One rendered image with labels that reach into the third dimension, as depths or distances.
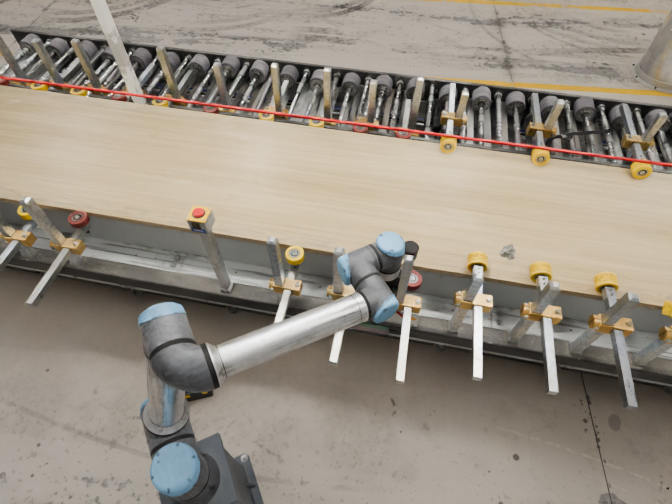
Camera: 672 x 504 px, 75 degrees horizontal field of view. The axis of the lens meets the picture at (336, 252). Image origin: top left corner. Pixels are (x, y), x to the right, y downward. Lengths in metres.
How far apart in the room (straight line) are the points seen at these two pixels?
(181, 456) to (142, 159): 1.43
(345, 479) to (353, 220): 1.28
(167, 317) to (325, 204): 1.06
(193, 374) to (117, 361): 1.78
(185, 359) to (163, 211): 1.13
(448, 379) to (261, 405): 1.05
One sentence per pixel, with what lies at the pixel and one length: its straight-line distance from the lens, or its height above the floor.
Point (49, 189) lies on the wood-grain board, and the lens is 2.47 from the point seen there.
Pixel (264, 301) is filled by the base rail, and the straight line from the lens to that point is 1.98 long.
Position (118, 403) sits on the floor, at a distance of 2.77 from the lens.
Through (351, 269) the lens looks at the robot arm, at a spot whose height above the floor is 1.32.
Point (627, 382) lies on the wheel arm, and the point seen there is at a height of 0.96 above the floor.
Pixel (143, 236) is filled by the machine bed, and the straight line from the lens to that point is 2.34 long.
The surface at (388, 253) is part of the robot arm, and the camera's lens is 1.33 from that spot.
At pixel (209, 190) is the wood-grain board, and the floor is 0.90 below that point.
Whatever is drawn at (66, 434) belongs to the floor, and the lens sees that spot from 2.83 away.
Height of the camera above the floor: 2.41
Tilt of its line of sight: 54 degrees down
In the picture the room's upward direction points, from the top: 1 degrees clockwise
